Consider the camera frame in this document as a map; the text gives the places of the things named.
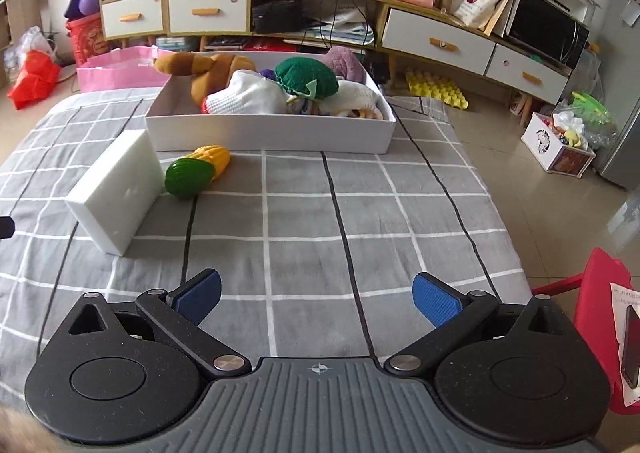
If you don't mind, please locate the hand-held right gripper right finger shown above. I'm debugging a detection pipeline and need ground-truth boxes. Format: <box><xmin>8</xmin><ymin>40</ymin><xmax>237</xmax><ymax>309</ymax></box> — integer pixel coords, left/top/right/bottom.
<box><xmin>384</xmin><ymin>272</ymin><xmax>577</xmax><ymax>376</ymax></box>

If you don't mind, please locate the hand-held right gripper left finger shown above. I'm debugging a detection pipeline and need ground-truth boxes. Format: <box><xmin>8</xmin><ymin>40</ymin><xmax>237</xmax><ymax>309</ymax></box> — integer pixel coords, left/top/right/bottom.
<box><xmin>64</xmin><ymin>267</ymin><xmax>252</xmax><ymax>379</ymax></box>

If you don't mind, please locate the white cardboard box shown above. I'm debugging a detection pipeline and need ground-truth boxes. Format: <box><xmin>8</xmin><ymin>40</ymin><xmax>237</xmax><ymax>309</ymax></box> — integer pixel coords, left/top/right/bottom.
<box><xmin>144</xmin><ymin>50</ymin><xmax>398</xmax><ymax>155</ymax></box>

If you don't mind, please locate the green plush cushion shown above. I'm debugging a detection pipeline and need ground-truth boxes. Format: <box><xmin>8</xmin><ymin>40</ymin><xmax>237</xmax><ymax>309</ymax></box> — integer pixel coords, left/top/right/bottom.
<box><xmin>273</xmin><ymin>56</ymin><xmax>341</xmax><ymax>99</ymax></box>

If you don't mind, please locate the white foam block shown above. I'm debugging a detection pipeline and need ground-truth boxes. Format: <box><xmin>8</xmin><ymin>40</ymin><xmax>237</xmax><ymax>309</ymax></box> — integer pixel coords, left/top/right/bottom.
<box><xmin>66</xmin><ymin>128</ymin><xmax>162</xmax><ymax>257</ymax></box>

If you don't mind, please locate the grey checked blanket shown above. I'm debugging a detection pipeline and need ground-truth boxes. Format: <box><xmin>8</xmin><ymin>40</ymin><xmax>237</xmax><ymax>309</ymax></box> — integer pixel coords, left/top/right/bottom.
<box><xmin>0</xmin><ymin>86</ymin><xmax>534</xmax><ymax>416</ymax></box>

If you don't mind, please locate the yellow toy corn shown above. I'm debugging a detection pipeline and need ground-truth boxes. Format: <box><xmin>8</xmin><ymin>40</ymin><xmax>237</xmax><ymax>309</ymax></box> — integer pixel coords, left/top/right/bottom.
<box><xmin>164</xmin><ymin>145</ymin><xmax>232</xmax><ymax>199</ymax></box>

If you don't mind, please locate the red plastic bag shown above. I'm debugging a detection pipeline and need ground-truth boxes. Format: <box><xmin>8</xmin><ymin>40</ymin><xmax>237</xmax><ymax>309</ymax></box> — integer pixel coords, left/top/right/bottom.
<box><xmin>7</xmin><ymin>50</ymin><xmax>62</xmax><ymax>110</ymax></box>

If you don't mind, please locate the red chair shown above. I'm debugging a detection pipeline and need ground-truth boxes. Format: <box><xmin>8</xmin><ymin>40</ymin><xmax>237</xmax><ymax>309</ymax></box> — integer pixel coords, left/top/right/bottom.
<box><xmin>531</xmin><ymin>247</ymin><xmax>640</xmax><ymax>417</ymax></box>

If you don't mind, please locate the white paper note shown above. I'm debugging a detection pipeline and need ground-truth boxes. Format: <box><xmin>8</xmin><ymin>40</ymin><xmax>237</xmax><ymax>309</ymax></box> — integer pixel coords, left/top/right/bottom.
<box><xmin>608</xmin><ymin>280</ymin><xmax>640</xmax><ymax>407</ymax></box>

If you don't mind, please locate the white plastic bag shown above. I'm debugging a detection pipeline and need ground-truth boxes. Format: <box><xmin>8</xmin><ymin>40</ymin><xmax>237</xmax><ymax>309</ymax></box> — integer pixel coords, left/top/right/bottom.
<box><xmin>4</xmin><ymin>26</ymin><xmax>54</xmax><ymax>65</ymax></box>

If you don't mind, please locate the cardboard box of toys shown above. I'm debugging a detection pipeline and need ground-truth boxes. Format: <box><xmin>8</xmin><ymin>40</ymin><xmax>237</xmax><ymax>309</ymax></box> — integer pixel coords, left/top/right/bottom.
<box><xmin>520</xmin><ymin>110</ymin><xmax>599</xmax><ymax>179</ymax></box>

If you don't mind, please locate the pink bag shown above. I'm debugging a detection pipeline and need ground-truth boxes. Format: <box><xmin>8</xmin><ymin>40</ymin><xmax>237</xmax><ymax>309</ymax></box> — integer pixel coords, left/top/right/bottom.
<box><xmin>76</xmin><ymin>46</ymin><xmax>174</xmax><ymax>93</ymax></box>

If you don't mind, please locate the black smartphone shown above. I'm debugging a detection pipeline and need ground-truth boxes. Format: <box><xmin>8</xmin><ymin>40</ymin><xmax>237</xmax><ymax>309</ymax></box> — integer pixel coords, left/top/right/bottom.
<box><xmin>620</xmin><ymin>304</ymin><xmax>640</xmax><ymax>390</ymax></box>

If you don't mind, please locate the red gift box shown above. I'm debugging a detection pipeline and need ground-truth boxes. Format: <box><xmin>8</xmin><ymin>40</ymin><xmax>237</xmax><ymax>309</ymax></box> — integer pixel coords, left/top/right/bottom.
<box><xmin>66</xmin><ymin>13</ymin><xmax>109</xmax><ymax>65</ymax></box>

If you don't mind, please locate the yellow egg tray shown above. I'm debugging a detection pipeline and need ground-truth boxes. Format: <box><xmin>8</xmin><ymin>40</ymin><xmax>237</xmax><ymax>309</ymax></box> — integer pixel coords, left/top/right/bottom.
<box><xmin>404</xmin><ymin>68</ymin><xmax>471</xmax><ymax>110</ymax></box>

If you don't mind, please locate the wooden shelf unit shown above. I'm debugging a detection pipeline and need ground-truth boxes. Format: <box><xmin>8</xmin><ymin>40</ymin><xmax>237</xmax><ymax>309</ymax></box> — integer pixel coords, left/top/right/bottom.
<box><xmin>0</xmin><ymin>0</ymin><xmax>49</xmax><ymax>56</ymax></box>

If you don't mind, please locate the brown plush toy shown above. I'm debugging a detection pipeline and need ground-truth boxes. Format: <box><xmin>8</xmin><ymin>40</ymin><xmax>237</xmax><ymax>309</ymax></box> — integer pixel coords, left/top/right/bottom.
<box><xmin>152</xmin><ymin>52</ymin><xmax>259</xmax><ymax>108</ymax></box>

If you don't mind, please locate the green plastic bag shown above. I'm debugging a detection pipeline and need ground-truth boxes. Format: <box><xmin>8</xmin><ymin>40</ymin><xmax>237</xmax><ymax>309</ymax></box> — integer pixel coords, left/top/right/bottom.
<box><xmin>570</xmin><ymin>90</ymin><xmax>619</xmax><ymax>135</ymax></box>

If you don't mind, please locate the purple plush toy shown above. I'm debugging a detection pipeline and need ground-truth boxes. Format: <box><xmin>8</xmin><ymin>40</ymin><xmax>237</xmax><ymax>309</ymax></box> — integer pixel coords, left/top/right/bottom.
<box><xmin>320</xmin><ymin>46</ymin><xmax>369</xmax><ymax>84</ymax></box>

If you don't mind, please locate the wooden cabinet with white drawers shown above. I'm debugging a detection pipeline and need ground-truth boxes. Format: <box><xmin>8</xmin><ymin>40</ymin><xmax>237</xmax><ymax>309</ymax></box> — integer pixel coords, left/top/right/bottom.
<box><xmin>97</xmin><ymin>0</ymin><xmax>587</xmax><ymax>107</ymax></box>

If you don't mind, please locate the black bag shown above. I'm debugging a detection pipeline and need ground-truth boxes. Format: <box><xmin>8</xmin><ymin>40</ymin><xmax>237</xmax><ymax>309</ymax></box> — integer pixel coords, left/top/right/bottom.
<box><xmin>251</xmin><ymin>0</ymin><xmax>306</xmax><ymax>35</ymax></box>

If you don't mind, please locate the black microwave oven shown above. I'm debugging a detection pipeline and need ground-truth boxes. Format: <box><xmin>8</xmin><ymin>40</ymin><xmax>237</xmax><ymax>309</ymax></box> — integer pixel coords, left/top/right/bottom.
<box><xmin>504</xmin><ymin>0</ymin><xmax>591</xmax><ymax>72</ymax></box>

